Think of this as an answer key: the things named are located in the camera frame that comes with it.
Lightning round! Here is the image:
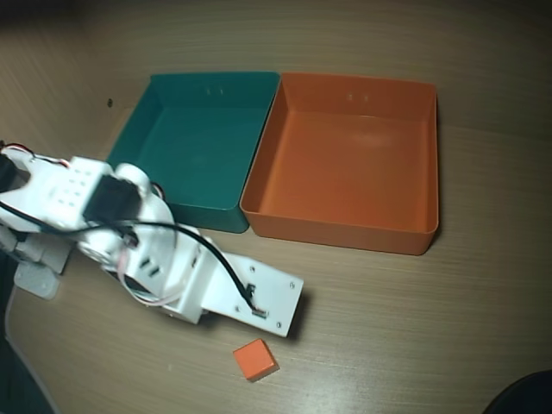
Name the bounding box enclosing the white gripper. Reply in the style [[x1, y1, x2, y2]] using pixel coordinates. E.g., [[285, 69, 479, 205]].
[[166, 238, 230, 325]]

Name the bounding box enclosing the orange cube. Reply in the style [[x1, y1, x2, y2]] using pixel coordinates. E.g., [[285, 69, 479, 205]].
[[232, 338, 280, 383]]

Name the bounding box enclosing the teal plastic box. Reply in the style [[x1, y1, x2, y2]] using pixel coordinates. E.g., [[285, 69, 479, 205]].
[[105, 71, 281, 235]]

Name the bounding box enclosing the orange plastic box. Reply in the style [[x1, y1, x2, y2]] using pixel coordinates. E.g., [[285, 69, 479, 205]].
[[239, 72, 441, 257]]

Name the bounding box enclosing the dark round object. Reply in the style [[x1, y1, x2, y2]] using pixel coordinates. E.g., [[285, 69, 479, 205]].
[[482, 370, 552, 414]]

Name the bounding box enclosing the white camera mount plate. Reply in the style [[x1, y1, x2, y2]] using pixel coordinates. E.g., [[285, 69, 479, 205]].
[[202, 253, 305, 340]]

